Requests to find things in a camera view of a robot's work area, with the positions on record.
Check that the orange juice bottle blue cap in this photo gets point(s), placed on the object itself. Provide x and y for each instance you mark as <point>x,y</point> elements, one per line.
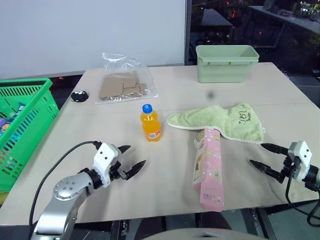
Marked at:
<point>150,127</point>

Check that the black round puck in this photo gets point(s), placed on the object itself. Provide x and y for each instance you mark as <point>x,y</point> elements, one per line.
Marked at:
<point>79,96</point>

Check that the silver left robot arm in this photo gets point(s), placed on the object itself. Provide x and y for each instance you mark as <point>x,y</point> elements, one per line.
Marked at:
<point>66,192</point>

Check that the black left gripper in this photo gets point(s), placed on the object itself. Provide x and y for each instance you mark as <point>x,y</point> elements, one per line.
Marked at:
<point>117,172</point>

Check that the pale rounded robot torso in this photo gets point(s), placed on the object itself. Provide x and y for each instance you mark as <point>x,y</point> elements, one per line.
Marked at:
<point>200,234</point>

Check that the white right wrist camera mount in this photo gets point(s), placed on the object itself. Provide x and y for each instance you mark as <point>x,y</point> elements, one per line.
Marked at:
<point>302,157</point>

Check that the light green towel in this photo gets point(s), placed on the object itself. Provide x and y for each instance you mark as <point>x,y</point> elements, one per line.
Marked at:
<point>232,122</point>

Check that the white partition panel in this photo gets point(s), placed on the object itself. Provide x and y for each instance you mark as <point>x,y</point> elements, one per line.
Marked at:
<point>90,32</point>

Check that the purple snack packet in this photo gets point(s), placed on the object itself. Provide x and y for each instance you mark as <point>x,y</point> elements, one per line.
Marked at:
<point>3,123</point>

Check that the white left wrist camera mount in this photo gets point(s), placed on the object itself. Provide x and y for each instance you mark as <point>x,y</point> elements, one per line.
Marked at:
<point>106,156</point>

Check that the yellow object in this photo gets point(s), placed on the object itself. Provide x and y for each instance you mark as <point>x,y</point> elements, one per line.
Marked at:
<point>2,198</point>

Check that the blue snack packet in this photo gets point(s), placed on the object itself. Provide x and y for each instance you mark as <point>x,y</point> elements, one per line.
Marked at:
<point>21,107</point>

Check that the clear bag of cardboard pieces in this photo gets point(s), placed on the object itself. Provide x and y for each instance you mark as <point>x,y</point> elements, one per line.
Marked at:
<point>125,86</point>

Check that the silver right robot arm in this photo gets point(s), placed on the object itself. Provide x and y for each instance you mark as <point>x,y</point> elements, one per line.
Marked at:
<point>313,178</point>

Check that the green plastic shopping basket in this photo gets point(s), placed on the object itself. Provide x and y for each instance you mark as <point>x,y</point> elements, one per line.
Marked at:
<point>32,120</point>

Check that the pink snack package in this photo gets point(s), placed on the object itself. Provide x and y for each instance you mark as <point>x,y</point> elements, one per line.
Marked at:
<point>210,170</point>

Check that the dark background table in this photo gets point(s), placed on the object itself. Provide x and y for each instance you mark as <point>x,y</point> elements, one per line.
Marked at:
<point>215,18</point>

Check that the light green plastic bin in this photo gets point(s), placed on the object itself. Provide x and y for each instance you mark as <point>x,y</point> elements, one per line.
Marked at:
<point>225,68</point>

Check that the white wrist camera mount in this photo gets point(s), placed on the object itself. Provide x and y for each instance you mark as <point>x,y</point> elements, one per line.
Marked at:
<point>106,156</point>
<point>302,157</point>

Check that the grey background table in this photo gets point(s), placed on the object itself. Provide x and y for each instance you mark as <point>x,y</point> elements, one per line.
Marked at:
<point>287,20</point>

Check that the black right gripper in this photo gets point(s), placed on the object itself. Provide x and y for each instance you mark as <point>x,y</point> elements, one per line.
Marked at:
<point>290,167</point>

